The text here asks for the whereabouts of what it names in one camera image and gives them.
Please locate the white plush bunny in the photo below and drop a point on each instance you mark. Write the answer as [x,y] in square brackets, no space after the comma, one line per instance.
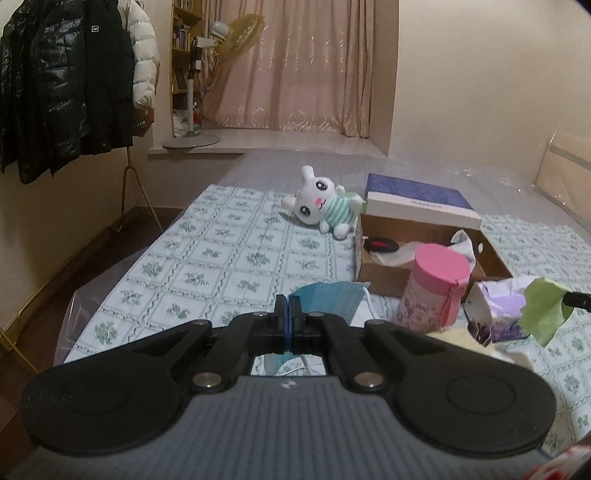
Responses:
[314,198]

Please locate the white black-trimmed face mask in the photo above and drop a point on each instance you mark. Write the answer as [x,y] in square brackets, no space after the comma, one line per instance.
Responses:
[461,244]

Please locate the blue topped white box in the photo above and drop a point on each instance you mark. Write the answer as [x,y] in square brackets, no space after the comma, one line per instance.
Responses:
[415,191]

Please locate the glossy black puffer jacket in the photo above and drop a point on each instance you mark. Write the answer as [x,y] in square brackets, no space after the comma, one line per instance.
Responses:
[32,92]

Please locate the light blue face mask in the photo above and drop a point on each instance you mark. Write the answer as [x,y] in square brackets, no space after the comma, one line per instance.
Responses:
[332,300]

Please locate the brown jacket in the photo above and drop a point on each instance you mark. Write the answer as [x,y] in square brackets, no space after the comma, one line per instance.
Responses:
[145,122]

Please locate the plastic covered mattress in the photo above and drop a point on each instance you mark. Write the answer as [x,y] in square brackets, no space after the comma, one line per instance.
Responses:
[286,166]

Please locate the pale yellow towel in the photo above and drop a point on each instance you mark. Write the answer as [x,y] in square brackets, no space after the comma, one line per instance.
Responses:
[457,339]

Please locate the gold clothes rack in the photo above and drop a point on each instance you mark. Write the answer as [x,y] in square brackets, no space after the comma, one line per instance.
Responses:
[129,166]

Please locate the black red round object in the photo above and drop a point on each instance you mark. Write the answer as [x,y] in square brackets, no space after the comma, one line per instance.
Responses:
[368,247]

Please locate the purple tissue box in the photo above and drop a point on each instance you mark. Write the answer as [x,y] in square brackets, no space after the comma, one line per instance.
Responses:
[501,304]

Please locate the floral printed bed sheet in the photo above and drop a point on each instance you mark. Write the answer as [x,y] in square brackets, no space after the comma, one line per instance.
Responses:
[221,258]

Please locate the brown cardboard box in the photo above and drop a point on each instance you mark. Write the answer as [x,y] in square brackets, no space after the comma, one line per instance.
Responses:
[383,277]

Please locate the white standing fan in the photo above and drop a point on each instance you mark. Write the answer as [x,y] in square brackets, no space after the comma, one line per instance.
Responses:
[192,92]

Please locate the wooden bookshelf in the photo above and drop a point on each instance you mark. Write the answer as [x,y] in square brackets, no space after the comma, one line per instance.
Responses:
[182,27]

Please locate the pink lidded bottle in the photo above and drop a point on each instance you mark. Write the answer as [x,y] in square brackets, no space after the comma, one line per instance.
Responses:
[425,295]

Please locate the plastic wrapped wooden headboard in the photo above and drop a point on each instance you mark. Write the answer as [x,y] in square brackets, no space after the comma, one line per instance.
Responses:
[568,170]

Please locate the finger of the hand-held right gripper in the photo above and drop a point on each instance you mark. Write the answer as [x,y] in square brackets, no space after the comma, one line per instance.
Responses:
[579,299]

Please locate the dark floral scrunchie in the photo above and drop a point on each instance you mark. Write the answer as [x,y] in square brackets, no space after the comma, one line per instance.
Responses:
[480,332]

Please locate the pink patterned curtain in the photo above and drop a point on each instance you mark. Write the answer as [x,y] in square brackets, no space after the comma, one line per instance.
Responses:
[300,69]

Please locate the black jacket white logo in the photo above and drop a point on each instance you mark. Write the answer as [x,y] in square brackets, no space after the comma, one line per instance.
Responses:
[101,83]

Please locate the white puffer jacket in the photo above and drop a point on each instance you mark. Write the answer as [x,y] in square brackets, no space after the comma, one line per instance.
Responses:
[143,55]

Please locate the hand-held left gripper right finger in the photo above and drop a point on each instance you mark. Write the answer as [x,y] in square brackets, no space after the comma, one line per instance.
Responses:
[295,323]

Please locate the light green cloth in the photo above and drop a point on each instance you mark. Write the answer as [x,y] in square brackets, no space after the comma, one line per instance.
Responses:
[542,309]

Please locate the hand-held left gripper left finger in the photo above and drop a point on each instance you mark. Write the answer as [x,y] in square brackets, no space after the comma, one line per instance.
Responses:
[282,323]

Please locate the red printed cloth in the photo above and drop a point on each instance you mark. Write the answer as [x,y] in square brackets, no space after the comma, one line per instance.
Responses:
[568,466]

